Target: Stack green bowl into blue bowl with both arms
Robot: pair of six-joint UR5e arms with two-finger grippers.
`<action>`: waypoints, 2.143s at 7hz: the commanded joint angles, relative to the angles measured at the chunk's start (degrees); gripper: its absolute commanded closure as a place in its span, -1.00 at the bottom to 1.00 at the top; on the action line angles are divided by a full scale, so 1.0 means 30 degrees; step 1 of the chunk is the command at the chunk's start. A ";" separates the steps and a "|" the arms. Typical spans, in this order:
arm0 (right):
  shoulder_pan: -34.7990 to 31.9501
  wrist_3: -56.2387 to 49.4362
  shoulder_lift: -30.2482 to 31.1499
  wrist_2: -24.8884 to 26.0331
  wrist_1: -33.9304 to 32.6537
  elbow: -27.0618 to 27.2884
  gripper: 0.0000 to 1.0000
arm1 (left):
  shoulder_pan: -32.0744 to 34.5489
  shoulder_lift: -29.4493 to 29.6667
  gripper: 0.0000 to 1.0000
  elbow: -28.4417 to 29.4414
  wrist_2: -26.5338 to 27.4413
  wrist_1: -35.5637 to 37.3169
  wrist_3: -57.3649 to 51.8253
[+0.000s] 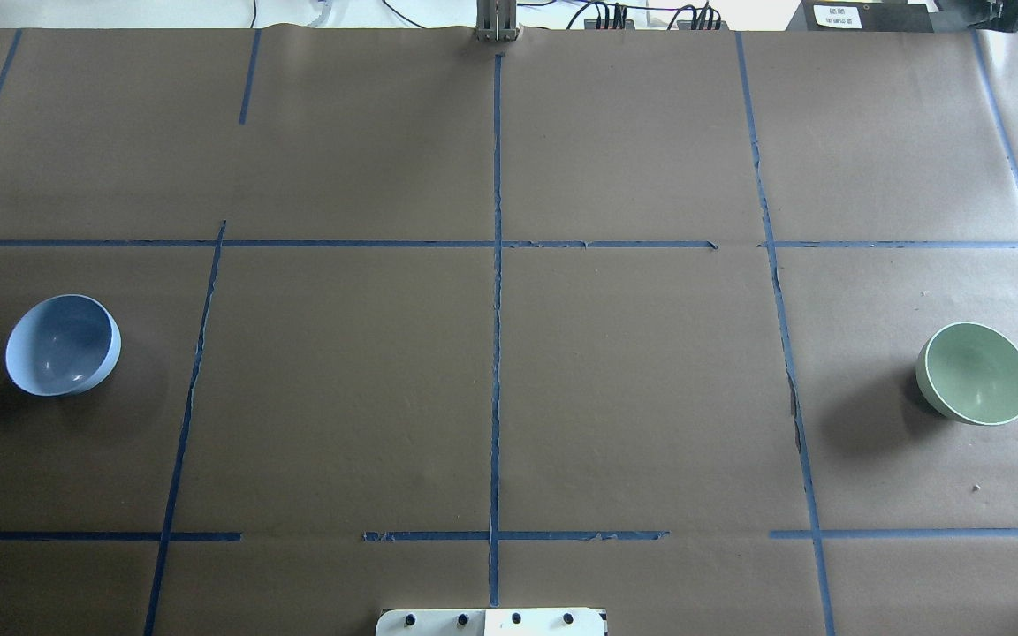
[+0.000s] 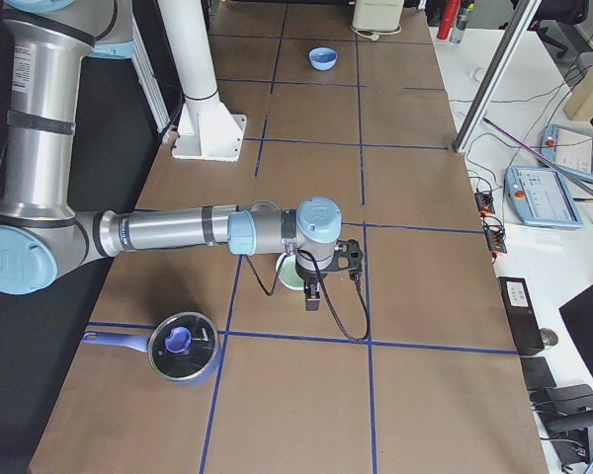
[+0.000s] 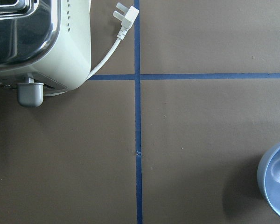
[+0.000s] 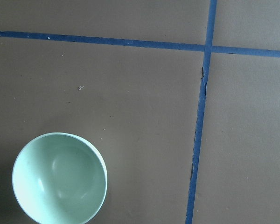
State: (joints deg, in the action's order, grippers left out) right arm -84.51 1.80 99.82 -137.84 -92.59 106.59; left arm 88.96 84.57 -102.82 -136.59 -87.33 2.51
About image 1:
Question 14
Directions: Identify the blue bowl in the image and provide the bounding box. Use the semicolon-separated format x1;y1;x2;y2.
4;294;124;398

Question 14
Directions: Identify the green bowl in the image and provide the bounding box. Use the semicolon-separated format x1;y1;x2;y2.
915;322;1018;427

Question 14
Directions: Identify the brown paper table cover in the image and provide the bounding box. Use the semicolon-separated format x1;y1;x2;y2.
0;26;1018;635

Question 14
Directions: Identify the black box with label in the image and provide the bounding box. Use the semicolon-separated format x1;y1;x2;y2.
785;1;934;33

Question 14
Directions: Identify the aluminium frame post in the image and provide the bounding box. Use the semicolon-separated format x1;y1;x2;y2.
475;0;520;42

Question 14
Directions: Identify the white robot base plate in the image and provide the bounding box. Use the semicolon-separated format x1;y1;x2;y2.
375;608;609;635

